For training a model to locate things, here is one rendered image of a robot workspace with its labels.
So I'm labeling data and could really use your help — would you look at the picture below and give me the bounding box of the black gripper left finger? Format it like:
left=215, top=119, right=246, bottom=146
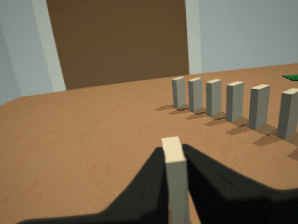
left=17, top=147, right=169, bottom=224

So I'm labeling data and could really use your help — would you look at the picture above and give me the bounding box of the beige domino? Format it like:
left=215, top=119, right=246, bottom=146
left=226, top=82, right=244, bottom=122
left=277, top=88, right=298, bottom=139
left=248, top=84, right=271, bottom=129
left=172, top=77, right=187, bottom=108
left=162, top=136, right=190, bottom=224
left=206, top=79, right=222, bottom=116
left=188, top=77, right=203, bottom=111

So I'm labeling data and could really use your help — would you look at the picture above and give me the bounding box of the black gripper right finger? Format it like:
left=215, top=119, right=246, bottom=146
left=181, top=144, right=298, bottom=224

